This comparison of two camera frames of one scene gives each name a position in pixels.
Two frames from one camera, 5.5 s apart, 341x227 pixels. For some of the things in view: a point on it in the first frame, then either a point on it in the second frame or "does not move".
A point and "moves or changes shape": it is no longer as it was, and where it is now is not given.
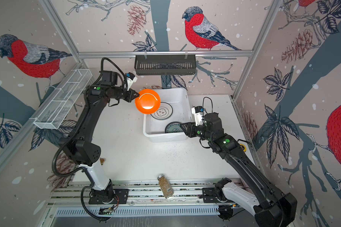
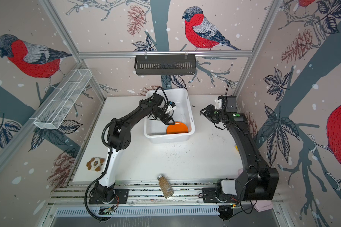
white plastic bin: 174,107 does not move
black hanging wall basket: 168,65 does not move
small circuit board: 105,211 does not move
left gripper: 132,95 -> 168,119
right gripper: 192,128 -> 209,112
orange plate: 148,101 moves or changes shape
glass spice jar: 166,189 does not move
